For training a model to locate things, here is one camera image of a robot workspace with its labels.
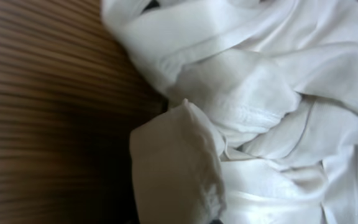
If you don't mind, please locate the white t-shirt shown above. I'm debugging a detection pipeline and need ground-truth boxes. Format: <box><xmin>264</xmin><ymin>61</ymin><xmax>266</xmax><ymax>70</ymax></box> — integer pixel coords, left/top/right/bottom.
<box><xmin>101</xmin><ymin>0</ymin><xmax>358</xmax><ymax>223</ymax></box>

